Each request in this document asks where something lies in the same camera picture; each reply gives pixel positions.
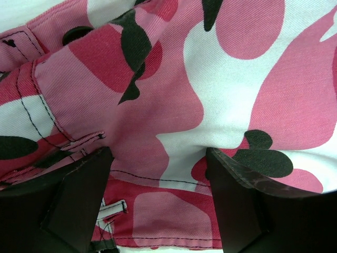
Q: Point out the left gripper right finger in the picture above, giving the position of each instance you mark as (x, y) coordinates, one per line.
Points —
(257, 214)

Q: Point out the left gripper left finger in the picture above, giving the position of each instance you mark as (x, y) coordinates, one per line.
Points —
(56, 212)

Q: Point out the pink camouflage trousers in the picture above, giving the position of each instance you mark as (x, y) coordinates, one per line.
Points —
(158, 83)

